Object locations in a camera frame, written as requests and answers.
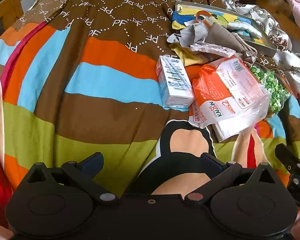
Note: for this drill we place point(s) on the yellow cloth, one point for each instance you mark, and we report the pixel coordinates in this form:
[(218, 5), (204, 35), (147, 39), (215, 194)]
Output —
[(187, 57)]

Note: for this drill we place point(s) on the orange white tissue pack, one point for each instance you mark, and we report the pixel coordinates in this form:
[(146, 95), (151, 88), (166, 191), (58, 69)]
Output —
[(228, 97)]

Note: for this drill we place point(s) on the colourful striped duvet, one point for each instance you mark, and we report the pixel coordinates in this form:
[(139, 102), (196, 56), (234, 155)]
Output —
[(65, 94)]

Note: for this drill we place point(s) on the brown PF patterned blanket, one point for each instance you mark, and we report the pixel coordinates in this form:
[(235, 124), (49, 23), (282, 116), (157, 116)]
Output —
[(142, 26)]

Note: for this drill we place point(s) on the white milk carton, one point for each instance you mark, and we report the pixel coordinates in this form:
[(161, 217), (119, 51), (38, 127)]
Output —
[(174, 84)]

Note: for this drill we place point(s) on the white floral bedsheet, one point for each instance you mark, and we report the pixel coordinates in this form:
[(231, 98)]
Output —
[(286, 59)]

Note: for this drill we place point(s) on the grey beige cloth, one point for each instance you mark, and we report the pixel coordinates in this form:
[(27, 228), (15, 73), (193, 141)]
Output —
[(216, 34)]

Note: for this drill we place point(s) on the small plastic wrapped packet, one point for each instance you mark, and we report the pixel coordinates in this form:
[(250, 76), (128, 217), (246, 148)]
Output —
[(211, 48)]

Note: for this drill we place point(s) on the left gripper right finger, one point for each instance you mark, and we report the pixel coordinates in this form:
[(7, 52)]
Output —
[(221, 175)]

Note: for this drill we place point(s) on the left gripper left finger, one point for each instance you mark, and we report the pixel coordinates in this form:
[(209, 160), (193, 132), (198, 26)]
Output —
[(82, 175)]

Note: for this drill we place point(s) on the orange silicone glove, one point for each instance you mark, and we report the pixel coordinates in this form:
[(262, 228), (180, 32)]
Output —
[(204, 18)]

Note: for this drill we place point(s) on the green patterned cloth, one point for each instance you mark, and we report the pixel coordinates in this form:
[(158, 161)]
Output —
[(273, 83)]

